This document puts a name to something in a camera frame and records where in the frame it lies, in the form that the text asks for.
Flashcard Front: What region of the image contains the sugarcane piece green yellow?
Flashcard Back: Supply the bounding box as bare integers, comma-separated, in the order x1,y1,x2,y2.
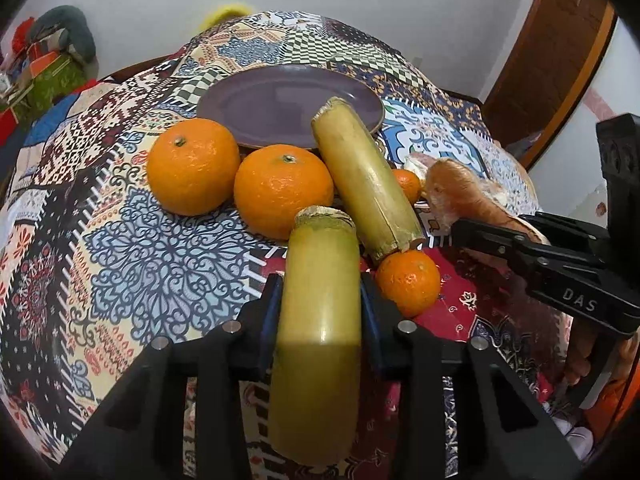
268,206,361,467

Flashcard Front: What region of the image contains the operator hand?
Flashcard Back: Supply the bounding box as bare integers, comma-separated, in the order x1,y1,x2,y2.
564,318,598,386

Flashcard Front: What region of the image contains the small tangerine front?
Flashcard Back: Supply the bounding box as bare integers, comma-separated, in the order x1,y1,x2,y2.
374,249,442,318

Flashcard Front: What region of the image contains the small tangerine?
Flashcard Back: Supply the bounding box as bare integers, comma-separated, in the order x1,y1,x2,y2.
374,249,442,318
392,169,421,205

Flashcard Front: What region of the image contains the small tangerine back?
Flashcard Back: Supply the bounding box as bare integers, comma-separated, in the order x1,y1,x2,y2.
392,169,421,205

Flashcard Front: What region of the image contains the large orange near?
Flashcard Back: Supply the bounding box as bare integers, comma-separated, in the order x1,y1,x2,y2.
233,144,334,240

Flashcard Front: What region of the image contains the large orange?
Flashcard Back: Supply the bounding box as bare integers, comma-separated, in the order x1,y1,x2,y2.
146,118,241,217
233,144,334,240

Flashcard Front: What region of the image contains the large orange far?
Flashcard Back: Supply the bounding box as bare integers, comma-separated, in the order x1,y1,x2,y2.
146,118,241,217

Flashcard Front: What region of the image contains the patchwork patterned bedspread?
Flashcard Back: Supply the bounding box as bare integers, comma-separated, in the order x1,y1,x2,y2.
0,8,574,480

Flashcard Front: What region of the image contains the purple ceramic plate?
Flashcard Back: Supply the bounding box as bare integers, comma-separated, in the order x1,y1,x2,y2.
196,64,384,150

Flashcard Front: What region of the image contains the brown wooden door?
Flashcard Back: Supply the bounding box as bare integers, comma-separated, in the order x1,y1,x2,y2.
483,0,617,168

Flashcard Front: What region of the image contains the green cardboard box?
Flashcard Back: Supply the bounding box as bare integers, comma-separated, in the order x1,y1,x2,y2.
26,54,87,118

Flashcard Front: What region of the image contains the grey neck pillow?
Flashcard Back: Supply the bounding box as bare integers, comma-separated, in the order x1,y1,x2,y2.
26,6,96,65

